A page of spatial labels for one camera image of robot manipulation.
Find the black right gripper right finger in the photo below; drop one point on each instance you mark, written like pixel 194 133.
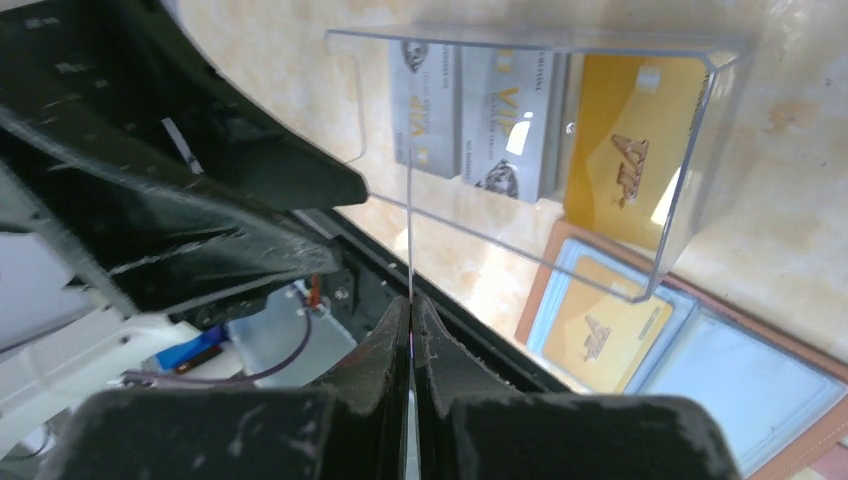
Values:
pixel 473 425

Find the silver credit cards stack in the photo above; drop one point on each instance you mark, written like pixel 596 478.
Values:
pixel 489 116

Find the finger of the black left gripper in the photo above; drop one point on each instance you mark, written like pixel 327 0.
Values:
pixel 157 181

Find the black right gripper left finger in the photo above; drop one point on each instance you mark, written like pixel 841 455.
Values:
pixel 349 423

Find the clear plastic card box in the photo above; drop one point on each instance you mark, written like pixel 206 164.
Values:
pixel 520 227

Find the yellow credit card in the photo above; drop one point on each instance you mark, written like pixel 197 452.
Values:
pixel 600 339
pixel 633 127

